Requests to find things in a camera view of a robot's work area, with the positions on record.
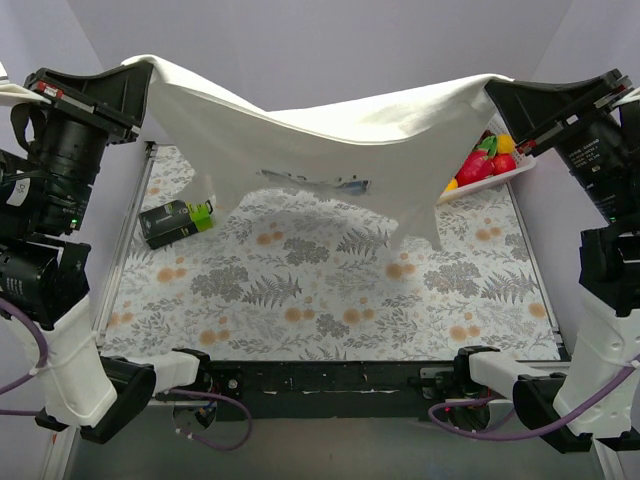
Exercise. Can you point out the black green cardboard box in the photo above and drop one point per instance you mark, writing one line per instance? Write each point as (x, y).
(174, 221)

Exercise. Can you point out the white plastic fruit basket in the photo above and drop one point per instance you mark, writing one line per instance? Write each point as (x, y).
(524, 164)

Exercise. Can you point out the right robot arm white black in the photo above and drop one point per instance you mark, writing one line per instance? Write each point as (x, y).
(593, 400)

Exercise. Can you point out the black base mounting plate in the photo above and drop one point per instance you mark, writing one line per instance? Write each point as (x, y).
(339, 389)

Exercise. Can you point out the red dragon fruit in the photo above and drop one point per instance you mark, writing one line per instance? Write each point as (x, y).
(477, 167)

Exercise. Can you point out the red apple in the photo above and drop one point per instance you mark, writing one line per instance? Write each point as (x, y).
(503, 163)

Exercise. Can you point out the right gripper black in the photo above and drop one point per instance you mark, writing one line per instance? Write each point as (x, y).
(570, 123)

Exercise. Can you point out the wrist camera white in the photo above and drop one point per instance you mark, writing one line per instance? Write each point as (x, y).
(632, 96)
(12, 94)

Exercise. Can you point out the yellow orange front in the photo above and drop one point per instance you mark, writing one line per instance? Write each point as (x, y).
(453, 184)

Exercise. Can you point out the white t-shirt daisy print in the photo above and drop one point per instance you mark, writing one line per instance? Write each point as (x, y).
(392, 154)

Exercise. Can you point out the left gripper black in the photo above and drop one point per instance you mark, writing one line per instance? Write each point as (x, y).
(83, 107)

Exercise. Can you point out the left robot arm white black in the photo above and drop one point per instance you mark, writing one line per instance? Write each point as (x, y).
(45, 300)

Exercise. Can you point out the yellow lemon back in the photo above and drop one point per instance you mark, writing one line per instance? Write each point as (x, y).
(505, 144)

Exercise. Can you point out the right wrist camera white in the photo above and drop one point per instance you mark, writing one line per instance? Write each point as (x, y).
(632, 96)

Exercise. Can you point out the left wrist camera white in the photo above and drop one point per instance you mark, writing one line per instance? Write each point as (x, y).
(12, 94)

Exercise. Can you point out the dark purple grape bunch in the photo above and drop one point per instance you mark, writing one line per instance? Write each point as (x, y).
(486, 134)

